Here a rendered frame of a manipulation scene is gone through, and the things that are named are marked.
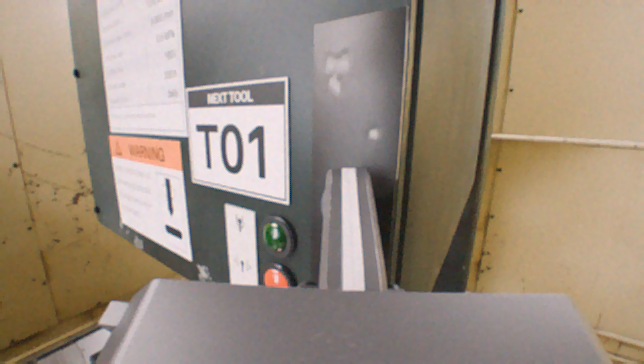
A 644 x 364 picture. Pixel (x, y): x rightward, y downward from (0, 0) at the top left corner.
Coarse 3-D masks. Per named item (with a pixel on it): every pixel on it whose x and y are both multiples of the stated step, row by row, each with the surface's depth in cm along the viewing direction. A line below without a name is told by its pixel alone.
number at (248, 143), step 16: (224, 128) 17; (240, 128) 16; (256, 128) 16; (272, 128) 15; (224, 144) 18; (240, 144) 17; (256, 144) 16; (272, 144) 15; (224, 160) 18; (240, 160) 17; (256, 160) 16; (272, 160) 15; (224, 176) 18; (240, 176) 17; (256, 176) 16; (272, 176) 16
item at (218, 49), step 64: (192, 0) 17; (256, 0) 14; (320, 0) 12; (384, 0) 11; (448, 0) 13; (192, 64) 18; (256, 64) 15; (448, 64) 15; (448, 128) 18; (192, 192) 21; (448, 192) 22; (192, 256) 23
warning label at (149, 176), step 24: (120, 144) 27; (144, 144) 24; (168, 144) 22; (120, 168) 29; (144, 168) 25; (168, 168) 22; (120, 192) 30; (144, 192) 26; (168, 192) 23; (144, 216) 27; (168, 216) 24; (168, 240) 25
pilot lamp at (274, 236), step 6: (270, 222) 16; (264, 228) 16; (270, 228) 16; (276, 228) 16; (282, 228) 16; (264, 234) 16; (270, 234) 16; (276, 234) 16; (282, 234) 16; (264, 240) 16; (270, 240) 16; (276, 240) 16; (282, 240) 16; (270, 246) 16; (276, 246) 16; (282, 246) 16; (276, 252) 16
